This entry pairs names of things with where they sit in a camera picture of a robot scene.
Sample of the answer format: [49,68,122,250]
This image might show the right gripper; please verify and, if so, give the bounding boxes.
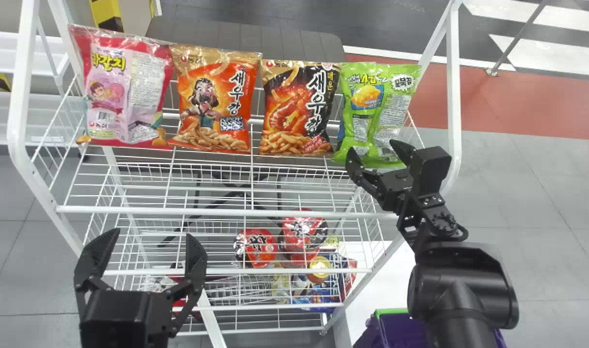
[345,139,417,215]

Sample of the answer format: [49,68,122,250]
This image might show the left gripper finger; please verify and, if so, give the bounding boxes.
[73,228,121,316]
[161,233,208,338]

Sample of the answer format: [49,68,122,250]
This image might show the green snack packet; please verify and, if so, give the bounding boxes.
[332,61,423,169]

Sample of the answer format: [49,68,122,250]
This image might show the red noodle cup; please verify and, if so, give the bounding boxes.
[280,208,330,267]
[233,228,279,269]

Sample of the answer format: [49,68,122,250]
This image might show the black snack packet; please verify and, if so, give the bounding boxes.
[259,59,342,157]

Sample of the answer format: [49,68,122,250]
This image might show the yellow can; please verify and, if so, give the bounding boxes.
[307,255,333,285]

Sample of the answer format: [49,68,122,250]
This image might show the blue snack packet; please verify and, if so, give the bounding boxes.
[274,251,358,313]

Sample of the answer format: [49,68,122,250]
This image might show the white shelf trolley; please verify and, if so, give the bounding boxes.
[0,29,88,147]

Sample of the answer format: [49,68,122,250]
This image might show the orange snack packet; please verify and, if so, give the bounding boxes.
[168,44,263,155]

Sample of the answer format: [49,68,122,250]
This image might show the purple crate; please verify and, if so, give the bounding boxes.
[352,308,508,348]

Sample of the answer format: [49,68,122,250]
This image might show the red and pink snack packet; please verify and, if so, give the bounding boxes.
[68,24,174,148]

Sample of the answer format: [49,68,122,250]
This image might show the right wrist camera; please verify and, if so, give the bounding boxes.
[409,146,453,196]

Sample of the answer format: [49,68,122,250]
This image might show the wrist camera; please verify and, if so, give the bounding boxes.
[79,289,173,348]
[409,146,453,196]

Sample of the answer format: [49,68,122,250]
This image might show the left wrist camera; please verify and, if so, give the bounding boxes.
[79,289,173,348]

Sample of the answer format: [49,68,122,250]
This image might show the white wire rack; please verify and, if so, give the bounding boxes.
[7,0,464,348]

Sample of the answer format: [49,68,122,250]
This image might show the yellow and black striped post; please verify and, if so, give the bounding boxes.
[88,0,126,33]

